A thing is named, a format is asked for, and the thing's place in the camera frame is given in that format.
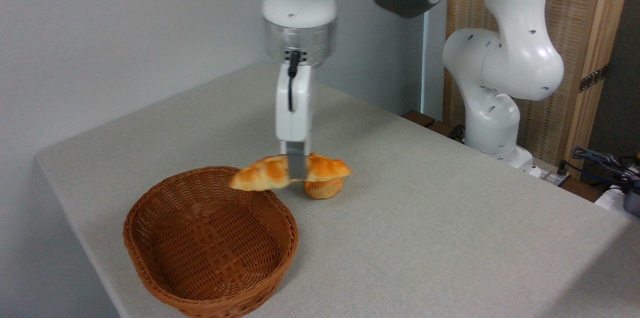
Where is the braided bread loaf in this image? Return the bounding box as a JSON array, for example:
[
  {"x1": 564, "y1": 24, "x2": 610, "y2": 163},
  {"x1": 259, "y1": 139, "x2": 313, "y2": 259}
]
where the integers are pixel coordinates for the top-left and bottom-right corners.
[{"x1": 228, "y1": 152, "x2": 353, "y2": 192}]

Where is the black cable bundle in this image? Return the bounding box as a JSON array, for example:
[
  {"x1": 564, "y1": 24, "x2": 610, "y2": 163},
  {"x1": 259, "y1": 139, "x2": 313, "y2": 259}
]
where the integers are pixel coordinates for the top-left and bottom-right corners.
[{"x1": 571, "y1": 146, "x2": 640, "y2": 191}]

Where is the brown wicker basket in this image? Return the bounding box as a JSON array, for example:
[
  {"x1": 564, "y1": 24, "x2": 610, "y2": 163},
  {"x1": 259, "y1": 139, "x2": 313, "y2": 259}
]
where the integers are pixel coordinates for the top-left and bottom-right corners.
[{"x1": 123, "y1": 166, "x2": 299, "y2": 318}]

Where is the round muffin bread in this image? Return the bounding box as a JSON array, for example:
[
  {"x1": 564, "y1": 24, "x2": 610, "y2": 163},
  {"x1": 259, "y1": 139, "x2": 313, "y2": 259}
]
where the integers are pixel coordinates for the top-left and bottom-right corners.
[{"x1": 302, "y1": 177, "x2": 345, "y2": 200}]

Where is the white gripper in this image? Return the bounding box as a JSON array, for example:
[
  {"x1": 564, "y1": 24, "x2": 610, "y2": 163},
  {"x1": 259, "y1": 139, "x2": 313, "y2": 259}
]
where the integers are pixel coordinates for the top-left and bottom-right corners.
[{"x1": 275, "y1": 62, "x2": 312, "y2": 181}]

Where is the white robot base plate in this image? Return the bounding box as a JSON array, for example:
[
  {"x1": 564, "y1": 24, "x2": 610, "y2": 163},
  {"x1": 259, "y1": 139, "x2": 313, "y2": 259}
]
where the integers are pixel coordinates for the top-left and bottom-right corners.
[{"x1": 527, "y1": 157, "x2": 572, "y2": 187}]

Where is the white vertical pole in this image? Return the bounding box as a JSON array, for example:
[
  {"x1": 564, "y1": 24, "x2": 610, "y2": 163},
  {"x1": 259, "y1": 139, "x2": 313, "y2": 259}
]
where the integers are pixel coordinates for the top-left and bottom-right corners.
[{"x1": 420, "y1": 5, "x2": 432, "y2": 114}]

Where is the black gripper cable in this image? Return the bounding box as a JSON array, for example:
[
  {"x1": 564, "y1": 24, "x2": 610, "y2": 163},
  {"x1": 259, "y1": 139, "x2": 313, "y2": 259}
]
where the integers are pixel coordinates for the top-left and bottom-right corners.
[{"x1": 286, "y1": 50, "x2": 302, "y2": 113}]

